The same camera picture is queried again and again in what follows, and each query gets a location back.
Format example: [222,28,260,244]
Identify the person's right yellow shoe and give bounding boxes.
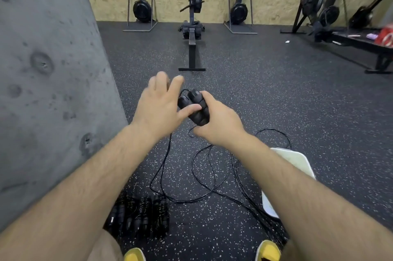
[255,239,282,261]

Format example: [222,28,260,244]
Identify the white plastic bin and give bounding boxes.
[261,147,317,220]

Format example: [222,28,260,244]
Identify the person's left yellow shoe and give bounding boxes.
[123,247,147,261]

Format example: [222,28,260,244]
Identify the person's yellow shoe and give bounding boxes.
[123,247,147,261]
[255,239,282,261]

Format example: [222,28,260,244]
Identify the red and white bag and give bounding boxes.
[374,22,393,48]

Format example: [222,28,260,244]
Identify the person's right hand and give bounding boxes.
[189,90,256,149]

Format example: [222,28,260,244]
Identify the person's left hand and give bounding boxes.
[131,71,203,144]

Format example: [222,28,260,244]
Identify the person's right forearm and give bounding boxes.
[228,135,393,261]

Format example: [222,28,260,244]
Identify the person's left forearm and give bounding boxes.
[0,123,163,261]

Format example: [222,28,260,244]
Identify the black upright folded rowing machine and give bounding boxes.
[280,0,336,34]

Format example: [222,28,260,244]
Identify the person's beige shorts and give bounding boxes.
[91,229,124,261]

